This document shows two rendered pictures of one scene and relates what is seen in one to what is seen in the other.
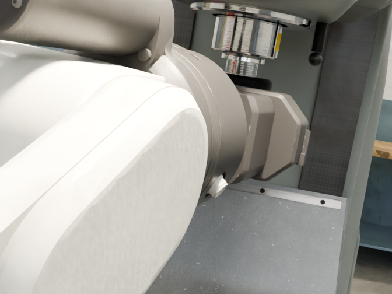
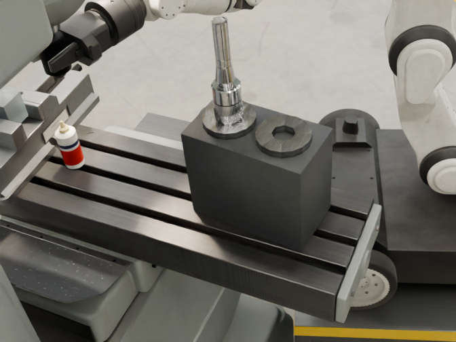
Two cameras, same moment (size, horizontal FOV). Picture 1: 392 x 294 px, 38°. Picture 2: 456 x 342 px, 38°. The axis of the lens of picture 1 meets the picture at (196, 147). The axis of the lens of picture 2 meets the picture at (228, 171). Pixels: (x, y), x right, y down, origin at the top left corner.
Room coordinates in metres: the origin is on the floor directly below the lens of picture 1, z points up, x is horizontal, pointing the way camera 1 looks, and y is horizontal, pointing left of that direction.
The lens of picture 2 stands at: (1.19, 0.61, 1.83)
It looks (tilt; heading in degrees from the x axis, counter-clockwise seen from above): 43 degrees down; 203
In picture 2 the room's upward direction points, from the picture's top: 6 degrees counter-clockwise
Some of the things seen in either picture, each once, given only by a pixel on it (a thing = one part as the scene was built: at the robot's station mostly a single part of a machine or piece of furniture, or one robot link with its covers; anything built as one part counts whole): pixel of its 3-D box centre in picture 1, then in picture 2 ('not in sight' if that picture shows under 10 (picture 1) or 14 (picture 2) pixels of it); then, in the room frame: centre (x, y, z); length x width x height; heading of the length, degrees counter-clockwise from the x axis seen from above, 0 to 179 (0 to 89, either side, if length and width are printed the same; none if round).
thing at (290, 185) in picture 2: not in sight; (258, 169); (0.43, 0.34, 1.06); 0.22 x 0.12 x 0.20; 78
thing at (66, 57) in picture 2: not in sight; (66, 59); (0.42, 0.01, 1.23); 0.06 x 0.02 x 0.03; 159
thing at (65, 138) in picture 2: not in sight; (68, 142); (0.40, -0.06, 1.01); 0.04 x 0.04 x 0.11
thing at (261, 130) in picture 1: (182, 131); (93, 30); (0.32, 0.01, 1.23); 0.13 x 0.12 x 0.10; 69
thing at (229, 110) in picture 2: not in sight; (227, 102); (0.42, 0.29, 1.19); 0.05 x 0.05 x 0.06
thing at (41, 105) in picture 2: not in sight; (24, 100); (0.34, -0.19, 1.05); 0.12 x 0.06 x 0.04; 86
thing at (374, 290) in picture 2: not in sight; (355, 279); (0.19, 0.49, 0.50); 0.20 x 0.05 x 0.20; 103
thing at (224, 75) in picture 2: not in sight; (222, 53); (0.42, 0.29, 1.28); 0.03 x 0.03 x 0.11
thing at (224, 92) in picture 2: not in sight; (226, 85); (0.42, 0.29, 1.22); 0.05 x 0.05 x 0.01
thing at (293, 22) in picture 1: (250, 14); not in sight; (0.41, -0.02, 1.31); 0.09 x 0.09 x 0.01
